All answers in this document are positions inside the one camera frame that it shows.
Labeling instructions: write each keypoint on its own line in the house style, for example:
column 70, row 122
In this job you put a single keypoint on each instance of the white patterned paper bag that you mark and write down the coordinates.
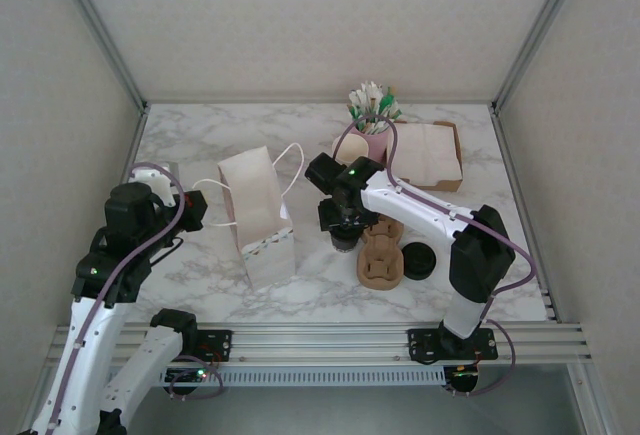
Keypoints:
column 250, row 180

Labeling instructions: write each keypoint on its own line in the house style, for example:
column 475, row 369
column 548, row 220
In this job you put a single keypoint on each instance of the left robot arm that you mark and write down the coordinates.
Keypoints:
column 82, row 355

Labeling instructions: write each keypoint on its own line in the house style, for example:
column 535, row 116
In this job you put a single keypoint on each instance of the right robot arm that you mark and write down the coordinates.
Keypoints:
column 425, row 205

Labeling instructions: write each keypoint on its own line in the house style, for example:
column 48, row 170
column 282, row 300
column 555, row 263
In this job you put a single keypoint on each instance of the brown pulp cup carrier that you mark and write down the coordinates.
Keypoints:
column 380, row 270

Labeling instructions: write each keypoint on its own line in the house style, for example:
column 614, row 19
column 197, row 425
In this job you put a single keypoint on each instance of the white paper cup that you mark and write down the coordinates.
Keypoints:
column 350, row 147

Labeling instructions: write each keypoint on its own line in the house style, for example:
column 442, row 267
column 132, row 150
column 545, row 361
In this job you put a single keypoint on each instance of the pink holder cup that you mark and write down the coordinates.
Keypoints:
column 377, row 145

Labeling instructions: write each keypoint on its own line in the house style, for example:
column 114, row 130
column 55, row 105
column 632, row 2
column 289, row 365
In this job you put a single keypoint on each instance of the green white paper sachet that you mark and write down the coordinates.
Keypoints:
column 395, row 111
column 387, row 102
column 356, row 105
column 370, row 91

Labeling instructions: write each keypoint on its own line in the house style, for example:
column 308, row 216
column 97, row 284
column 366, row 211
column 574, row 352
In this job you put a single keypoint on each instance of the brown cardboard tray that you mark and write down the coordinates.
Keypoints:
column 447, row 186

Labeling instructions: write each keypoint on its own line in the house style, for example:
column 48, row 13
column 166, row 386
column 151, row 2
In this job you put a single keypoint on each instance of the white napkin stack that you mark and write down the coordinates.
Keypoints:
column 430, row 155

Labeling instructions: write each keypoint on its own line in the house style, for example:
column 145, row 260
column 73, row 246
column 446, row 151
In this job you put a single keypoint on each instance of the small circuit board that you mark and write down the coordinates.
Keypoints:
column 460, row 373
column 187, row 375

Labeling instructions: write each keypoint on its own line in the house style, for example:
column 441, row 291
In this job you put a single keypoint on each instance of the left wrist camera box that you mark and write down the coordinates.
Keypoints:
column 155, row 185

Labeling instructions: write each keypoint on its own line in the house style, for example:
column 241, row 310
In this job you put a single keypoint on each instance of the aluminium side rail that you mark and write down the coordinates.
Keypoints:
column 130, row 155
column 507, row 155

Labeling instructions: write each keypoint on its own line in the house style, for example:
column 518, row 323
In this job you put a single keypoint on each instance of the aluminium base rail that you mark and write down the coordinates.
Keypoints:
column 320, row 345

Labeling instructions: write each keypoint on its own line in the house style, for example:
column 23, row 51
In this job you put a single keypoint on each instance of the aluminium frame post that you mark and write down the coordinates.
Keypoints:
column 100, row 25
column 539, row 25

